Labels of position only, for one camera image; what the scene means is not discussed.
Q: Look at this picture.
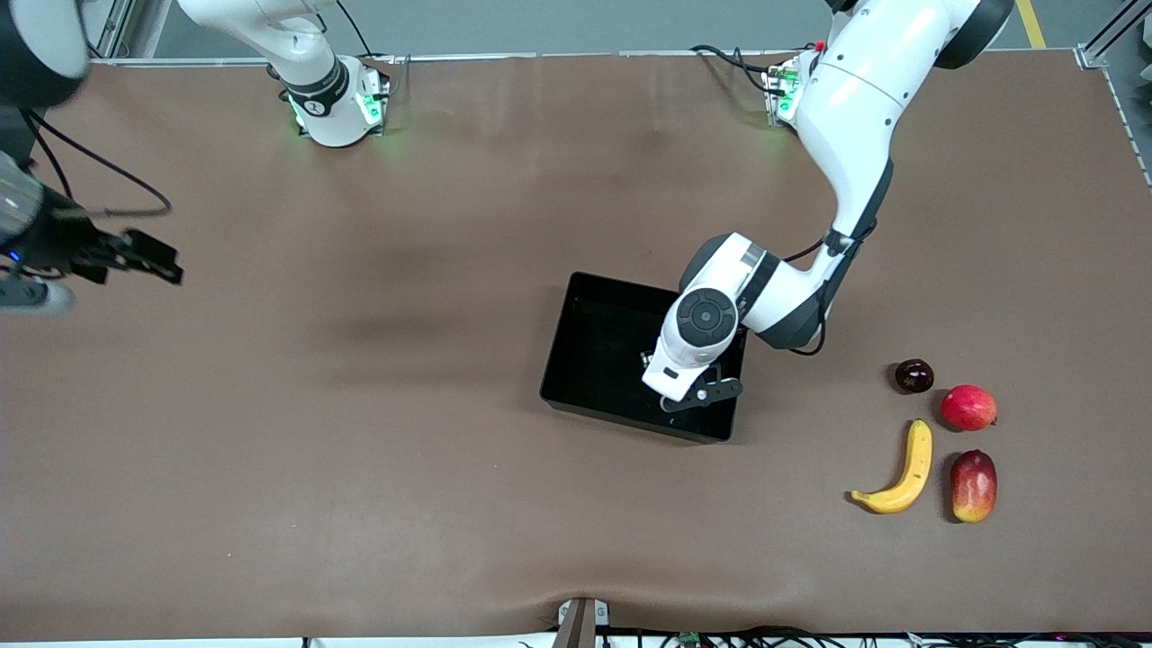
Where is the black rectangular plastic box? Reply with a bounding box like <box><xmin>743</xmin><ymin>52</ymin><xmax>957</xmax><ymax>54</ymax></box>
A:
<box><xmin>539</xmin><ymin>272</ymin><xmax>750</xmax><ymax>444</ymax></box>

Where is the yellow banana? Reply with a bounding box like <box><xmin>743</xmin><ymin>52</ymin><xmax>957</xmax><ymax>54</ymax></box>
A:
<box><xmin>850</xmin><ymin>418</ymin><xmax>934</xmax><ymax>515</ymax></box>

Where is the brown table cover mat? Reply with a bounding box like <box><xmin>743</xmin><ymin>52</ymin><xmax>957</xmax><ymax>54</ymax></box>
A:
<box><xmin>0</xmin><ymin>49</ymin><xmax>1152</xmax><ymax>642</ymax></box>

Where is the round red peach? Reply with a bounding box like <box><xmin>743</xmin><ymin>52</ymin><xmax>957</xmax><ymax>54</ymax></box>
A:
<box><xmin>941</xmin><ymin>384</ymin><xmax>998</xmax><ymax>431</ymax></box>

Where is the red yellow mango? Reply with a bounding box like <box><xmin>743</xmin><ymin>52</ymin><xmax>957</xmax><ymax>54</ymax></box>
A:
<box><xmin>950</xmin><ymin>450</ymin><xmax>998</xmax><ymax>524</ymax></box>

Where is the grey aluminium corner strut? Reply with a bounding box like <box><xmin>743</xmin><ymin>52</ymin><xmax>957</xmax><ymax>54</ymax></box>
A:
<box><xmin>1074</xmin><ymin>0</ymin><xmax>1152</xmax><ymax>71</ymax></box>

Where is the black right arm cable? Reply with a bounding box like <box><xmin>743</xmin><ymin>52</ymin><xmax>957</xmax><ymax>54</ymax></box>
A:
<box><xmin>22</xmin><ymin>108</ymin><xmax>174</xmax><ymax>220</ymax></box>

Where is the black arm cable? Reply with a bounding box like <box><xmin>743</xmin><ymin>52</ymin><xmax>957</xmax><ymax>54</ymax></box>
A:
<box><xmin>781</xmin><ymin>220</ymin><xmax>878</xmax><ymax>357</ymax></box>
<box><xmin>22</xmin><ymin>108</ymin><xmax>174</xmax><ymax>220</ymax></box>

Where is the silver aluminium frame strut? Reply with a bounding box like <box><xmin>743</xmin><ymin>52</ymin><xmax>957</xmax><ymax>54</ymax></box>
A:
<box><xmin>90</xmin><ymin>0</ymin><xmax>138</xmax><ymax>59</ymax></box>

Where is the black right base cable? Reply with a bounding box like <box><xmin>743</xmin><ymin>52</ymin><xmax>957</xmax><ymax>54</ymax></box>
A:
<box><xmin>337</xmin><ymin>0</ymin><xmax>397</xmax><ymax>66</ymax></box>

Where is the black base cable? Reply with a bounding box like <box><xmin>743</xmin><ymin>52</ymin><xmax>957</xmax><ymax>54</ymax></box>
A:
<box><xmin>337</xmin><ymin>0</ymin><xmax>397</xmax><ymax>66</ymax></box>
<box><xmin>689</xmin><ymin>42</ymin><xmax>777</xmax><ymax>97</ymax></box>

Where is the aluminium table edge rail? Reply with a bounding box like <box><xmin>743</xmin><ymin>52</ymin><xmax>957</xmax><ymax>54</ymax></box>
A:
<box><xmin>85</xmin><ymin>47</ymin><xmax>1112</xmax><ymax>71</ymax></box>

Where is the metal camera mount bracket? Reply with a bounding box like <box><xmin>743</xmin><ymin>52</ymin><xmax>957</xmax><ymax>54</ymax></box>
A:
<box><xmin>556</xmin><ymin>597</ymin><xmax>611</xmax><ymax>648</ymax></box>

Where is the black left base cable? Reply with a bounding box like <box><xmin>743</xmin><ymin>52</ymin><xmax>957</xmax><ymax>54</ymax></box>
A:
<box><xmin>689</xmin><ymin>42</ymin><xmax>777</xmax><ymax>97</ymax></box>

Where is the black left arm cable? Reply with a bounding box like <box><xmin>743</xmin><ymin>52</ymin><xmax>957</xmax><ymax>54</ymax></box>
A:
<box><xmin>781</xmin><ymin>220</ymin><xmax>878</xmax><ymax>357</ymax></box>

